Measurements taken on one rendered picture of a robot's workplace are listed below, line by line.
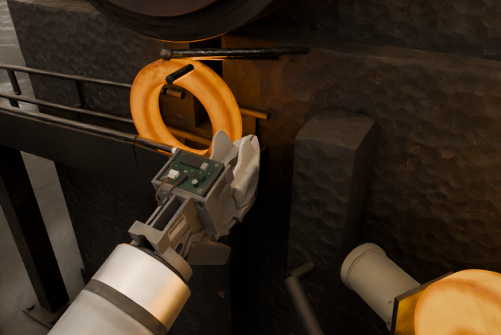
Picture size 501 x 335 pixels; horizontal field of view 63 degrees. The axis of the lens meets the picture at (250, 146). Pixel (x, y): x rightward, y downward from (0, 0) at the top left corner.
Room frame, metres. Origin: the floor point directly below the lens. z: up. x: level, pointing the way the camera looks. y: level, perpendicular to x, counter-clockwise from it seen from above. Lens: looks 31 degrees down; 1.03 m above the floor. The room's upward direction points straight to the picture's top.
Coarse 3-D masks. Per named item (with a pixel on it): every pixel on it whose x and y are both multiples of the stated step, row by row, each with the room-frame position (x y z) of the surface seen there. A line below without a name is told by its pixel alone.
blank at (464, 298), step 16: (464, 272) 0.25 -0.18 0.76; (480, 272) 0.24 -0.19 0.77; (496, 272) 0.23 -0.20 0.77; (432, 288) 0.25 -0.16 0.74; (448, 288) 0.24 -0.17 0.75; (464, 288) 0.22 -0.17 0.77; (480, 288) 0.22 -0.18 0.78; (496, 288) 0.21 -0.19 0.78; (416, 304) 0.26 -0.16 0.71; (432, 304) 0.24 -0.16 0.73; (448, 304) 0.23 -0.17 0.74; (464, 304) 0.22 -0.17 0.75; (480, 304) 0.21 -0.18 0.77; (496, 304) 0.20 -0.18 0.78; (416, 320) 0.25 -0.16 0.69; (432, 320) 0.24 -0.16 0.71; (448, 320) 0.23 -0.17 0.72; (464, 320) 0.22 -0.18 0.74; (480, 320) 0.21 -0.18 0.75; (496, 320) 0.20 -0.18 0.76
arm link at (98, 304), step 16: (96, 288) 0.25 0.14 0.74; (112, 288) 0.25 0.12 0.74; (80, 304) 0.24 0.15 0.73; (96, 304) 0.24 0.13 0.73; (112, 304) 0.24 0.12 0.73; (128, 304) 0.24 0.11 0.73; (64, 320) 0.23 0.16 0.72; (80, 320) 0.22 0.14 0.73; (96, 320) 0.22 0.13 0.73; (112, 320) 0.22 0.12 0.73; (128, 320) 0.23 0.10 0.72; (144, 320) 0.23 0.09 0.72
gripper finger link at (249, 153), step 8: (240, 144) 0.42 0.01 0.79; (248, 144) 0.43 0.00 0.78; (256, 144) 0.46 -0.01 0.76; (240, 152) 0.41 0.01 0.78; (248, 152) 0.43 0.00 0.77; (256, 152) 0.45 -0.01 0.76; (240, 160) 0.41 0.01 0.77; (248, 160) 0.43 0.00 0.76; (256, 160) 0.44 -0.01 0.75; (240, 168) 0.41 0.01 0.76; (248, 168) 0.42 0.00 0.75; (240, 176) 0.41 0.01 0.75; (248, 176) 0.41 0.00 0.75; (232, 184) 0.39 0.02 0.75; (240, 184) 0.40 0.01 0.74
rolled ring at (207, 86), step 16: (160, 64) 0.55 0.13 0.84; (176, 64) 0.54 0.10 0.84; (192, 64) 0.54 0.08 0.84; (144, 80) 0.57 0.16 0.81; (160, 80) 0.55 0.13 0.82; (192, 80) 0.53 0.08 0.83; (208, 80) 0.52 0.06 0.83; (144, 96) 0.57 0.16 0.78; (208, 96) 0.52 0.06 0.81; (224, 96) 0.52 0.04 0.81; (144, 112) 0.57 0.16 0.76; (208, 112) 0.52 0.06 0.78; (224, 112) 0.50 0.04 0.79; (144, 128) 0.58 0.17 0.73; (160, 128) 0.58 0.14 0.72; (224, 128) 0.50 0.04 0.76; (240, 128) 0.52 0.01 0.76; (176, 144) 0.57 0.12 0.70
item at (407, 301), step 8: (448, 272) 0.29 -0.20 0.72; (432, 280) 0.28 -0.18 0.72; (416, 288) 0.27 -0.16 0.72; (424, 288) 0.27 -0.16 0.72; (400, 296) 0.26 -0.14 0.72; (408, 296) 0.26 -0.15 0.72; (416, 296) 0.26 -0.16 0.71; (400, 304) 0.25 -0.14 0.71; (408, 304) 0.26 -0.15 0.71; (400, 312) 0.25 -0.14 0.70; (408, 312) 0.26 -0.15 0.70; (392, 320) 0.25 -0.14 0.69; (400, 320) 0.25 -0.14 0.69; (408, 320) 0.26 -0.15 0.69; (392, 328) 0.25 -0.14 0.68; (400, 328) 0.25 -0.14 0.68; (408, 328) 0.25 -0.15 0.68
